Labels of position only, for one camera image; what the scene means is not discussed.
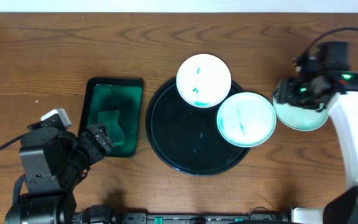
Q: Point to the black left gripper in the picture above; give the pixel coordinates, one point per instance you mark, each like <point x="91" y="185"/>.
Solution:
<point x="95" y="140"/>

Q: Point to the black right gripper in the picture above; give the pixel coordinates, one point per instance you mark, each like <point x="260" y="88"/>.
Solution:
<point x="284" y="88"/>

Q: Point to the light green plate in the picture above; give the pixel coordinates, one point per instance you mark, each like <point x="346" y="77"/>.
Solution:
<point x="246" y="119"/>
<point x="298" y="118"/>

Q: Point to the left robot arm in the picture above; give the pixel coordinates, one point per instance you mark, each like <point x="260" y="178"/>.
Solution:
<point x="55" y="161"/>

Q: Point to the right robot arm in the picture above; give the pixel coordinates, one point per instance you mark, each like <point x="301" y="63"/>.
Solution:
<point x="337" y="91"/>

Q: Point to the black rectangular tray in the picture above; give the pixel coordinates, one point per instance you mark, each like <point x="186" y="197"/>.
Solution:
<point x="124" y="95"/>

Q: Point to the round black tray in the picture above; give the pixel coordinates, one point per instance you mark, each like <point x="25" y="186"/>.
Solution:
<point x="186" y="137"/>

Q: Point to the white plate with green stains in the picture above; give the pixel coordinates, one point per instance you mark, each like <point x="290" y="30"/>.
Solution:
<point x="203" y="80"/>

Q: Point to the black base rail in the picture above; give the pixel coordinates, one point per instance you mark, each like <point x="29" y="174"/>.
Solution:
<point x="104" y="214"/>

